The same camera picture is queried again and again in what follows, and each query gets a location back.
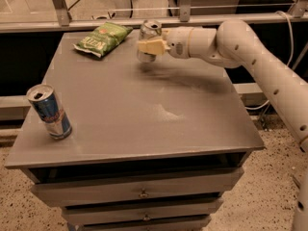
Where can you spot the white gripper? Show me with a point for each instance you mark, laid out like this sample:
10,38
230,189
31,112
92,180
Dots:
178,42

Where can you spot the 7up soda can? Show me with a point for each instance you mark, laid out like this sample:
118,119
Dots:
149,31

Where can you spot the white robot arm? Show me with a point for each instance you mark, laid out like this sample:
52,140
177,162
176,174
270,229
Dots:
231,45

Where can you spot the green jalapeno chip bag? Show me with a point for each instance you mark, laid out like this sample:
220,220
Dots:
103,39

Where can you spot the blue Red Bull can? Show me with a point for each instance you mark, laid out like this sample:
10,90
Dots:
50,110

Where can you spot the grey metal railing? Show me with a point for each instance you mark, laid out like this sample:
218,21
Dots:
17,16

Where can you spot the grey drawer cabinet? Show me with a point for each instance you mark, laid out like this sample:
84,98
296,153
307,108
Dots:
174,128

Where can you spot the top drawer knob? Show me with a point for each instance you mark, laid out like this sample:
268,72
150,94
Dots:
143,195

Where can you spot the drawer knob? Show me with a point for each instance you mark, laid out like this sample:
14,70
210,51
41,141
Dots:
146,217
143,195

